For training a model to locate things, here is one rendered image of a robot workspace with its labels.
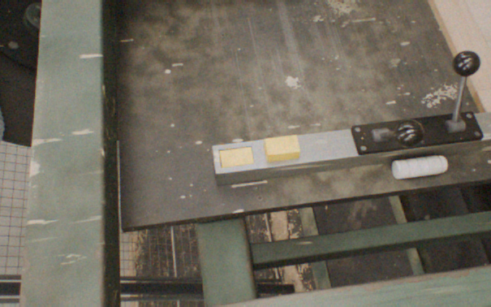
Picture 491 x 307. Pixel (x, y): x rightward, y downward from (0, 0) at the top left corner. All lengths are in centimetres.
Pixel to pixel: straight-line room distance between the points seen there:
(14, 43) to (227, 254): 94
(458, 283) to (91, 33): 65
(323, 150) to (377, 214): 201
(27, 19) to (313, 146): 99
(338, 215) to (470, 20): 207
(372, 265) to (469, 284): 205
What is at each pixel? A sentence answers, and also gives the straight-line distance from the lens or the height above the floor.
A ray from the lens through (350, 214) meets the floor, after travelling 289.
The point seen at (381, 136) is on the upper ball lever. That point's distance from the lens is 76.
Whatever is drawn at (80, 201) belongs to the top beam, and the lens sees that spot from 67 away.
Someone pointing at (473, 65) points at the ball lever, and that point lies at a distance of 77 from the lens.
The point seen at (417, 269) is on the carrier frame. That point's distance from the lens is 236.
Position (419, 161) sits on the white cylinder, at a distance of 80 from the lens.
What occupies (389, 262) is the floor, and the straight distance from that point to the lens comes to 269.
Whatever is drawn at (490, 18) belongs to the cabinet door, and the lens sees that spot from 106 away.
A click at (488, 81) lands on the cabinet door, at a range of 95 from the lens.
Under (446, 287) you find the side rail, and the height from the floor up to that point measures 147.
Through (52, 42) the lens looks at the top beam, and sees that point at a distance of 84.
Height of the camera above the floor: 206
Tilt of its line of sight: 33 degrees down
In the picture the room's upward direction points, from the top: 79 degrees counter-clockwise
